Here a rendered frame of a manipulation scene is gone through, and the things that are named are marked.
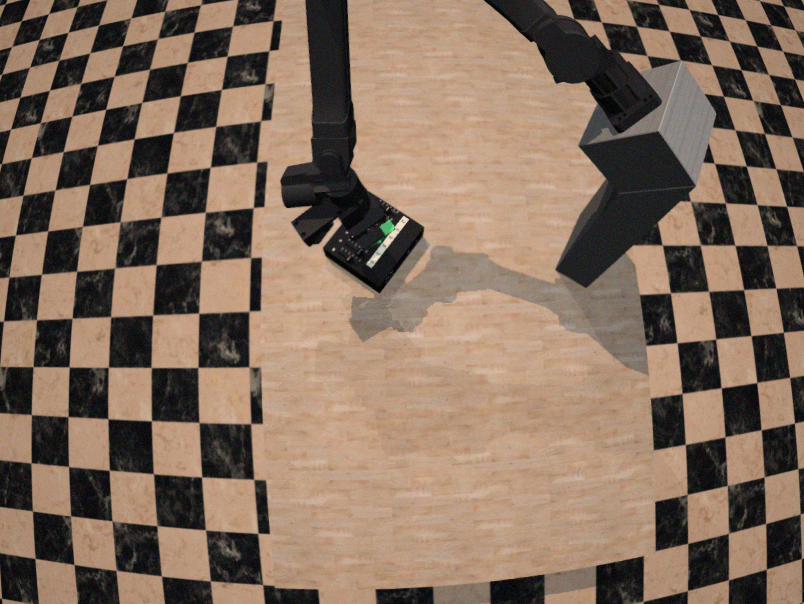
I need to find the black lighting desk with faders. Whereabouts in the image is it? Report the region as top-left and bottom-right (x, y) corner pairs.
(323, 192), (424, 293)

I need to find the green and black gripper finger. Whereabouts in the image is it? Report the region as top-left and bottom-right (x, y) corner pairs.
(364, 220), (395, 251)

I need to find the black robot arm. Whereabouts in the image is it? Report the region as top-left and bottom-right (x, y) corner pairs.
(280, 0), (662, 247)

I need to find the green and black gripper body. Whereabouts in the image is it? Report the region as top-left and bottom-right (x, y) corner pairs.
(335, 184), (386, 250)

